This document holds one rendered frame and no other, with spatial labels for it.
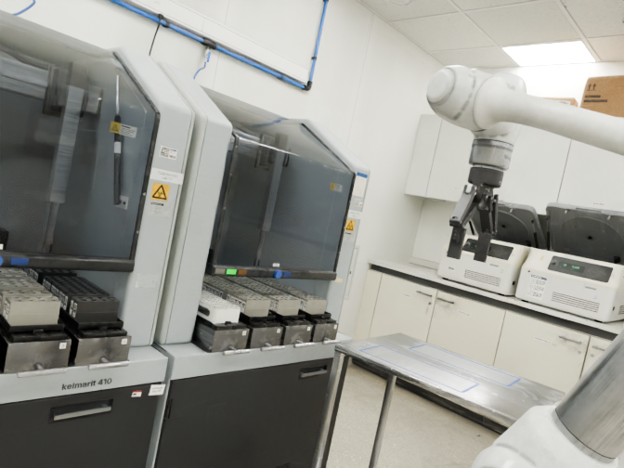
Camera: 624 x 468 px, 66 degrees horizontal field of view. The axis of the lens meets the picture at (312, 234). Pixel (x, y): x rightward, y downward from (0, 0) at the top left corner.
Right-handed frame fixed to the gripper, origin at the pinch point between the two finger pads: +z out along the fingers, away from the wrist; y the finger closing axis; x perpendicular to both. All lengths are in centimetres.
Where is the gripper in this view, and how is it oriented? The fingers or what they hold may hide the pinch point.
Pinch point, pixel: (467, 254)
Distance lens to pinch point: 117.2
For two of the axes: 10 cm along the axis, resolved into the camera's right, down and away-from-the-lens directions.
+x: -7.0, -1.9, 6.8
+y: 6.8, 0.9, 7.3
